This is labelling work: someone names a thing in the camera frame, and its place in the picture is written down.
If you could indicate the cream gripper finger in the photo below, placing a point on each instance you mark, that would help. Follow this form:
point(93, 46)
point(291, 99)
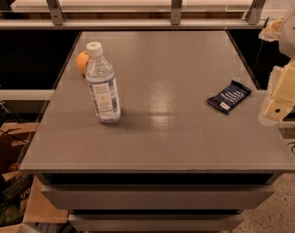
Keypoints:
point(270, 32)
point(280, 95)

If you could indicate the blue rxbar blueberry wrapper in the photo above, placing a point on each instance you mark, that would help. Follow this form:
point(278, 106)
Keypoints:
point(229, 97)

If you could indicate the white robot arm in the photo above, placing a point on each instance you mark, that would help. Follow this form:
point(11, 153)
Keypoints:
point(287, 34)

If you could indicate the clear plastic water bottle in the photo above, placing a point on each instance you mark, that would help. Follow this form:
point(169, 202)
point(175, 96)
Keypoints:
point(100, 77)

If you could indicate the orange fruit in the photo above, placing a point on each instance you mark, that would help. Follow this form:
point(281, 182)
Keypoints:
point(81, 61)

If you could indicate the grey upper drawer front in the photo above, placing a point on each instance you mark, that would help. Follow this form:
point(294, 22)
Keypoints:
point(157, 197)

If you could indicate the grey drawer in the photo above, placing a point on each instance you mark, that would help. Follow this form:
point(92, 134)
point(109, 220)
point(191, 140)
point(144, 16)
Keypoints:
point(154, 223)
point(157, 197)

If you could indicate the grey lower drawer front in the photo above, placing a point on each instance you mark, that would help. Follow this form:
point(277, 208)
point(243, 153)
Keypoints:
point(154, 223)

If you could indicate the brown cardboard box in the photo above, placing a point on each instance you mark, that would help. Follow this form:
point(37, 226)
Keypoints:
point(38, 209)

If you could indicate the black remote control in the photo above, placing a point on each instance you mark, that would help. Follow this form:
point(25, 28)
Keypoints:
point(17, 185)

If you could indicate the green snack bag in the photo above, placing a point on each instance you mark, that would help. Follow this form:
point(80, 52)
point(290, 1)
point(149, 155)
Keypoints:
point(9, 214)

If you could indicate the metal shelf frame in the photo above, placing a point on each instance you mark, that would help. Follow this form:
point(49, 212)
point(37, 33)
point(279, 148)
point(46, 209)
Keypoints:
point(132, 14)

